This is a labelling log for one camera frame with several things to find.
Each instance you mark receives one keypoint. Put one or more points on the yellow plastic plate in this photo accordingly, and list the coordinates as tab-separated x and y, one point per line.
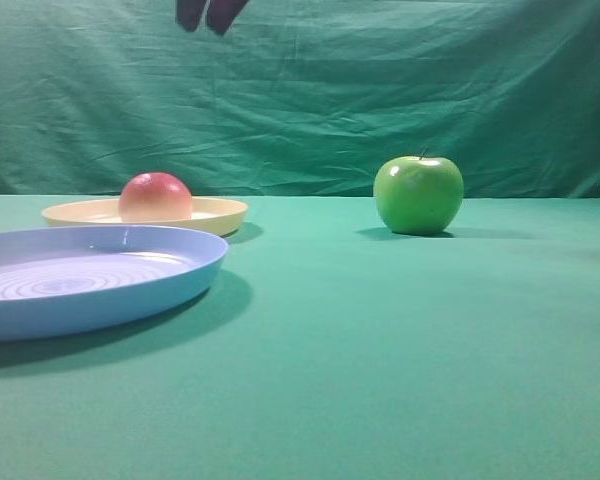
217	215

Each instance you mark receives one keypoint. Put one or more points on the green apple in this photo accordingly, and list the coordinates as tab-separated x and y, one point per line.
418	195

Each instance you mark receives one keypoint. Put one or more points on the green tablecloth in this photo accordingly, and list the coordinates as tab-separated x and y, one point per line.
330	348

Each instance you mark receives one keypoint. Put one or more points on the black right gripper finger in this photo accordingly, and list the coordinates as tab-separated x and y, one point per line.
188	13

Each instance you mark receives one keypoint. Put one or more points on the blue plastic plate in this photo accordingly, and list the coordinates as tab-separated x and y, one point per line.
65	280

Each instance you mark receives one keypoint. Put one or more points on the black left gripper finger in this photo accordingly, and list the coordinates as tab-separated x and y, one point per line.
221	14

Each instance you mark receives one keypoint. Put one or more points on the green backdrop cloth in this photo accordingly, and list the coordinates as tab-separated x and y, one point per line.
300	97

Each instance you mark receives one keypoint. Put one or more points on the round yellow-red bread bun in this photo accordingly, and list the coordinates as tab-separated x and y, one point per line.
155	196

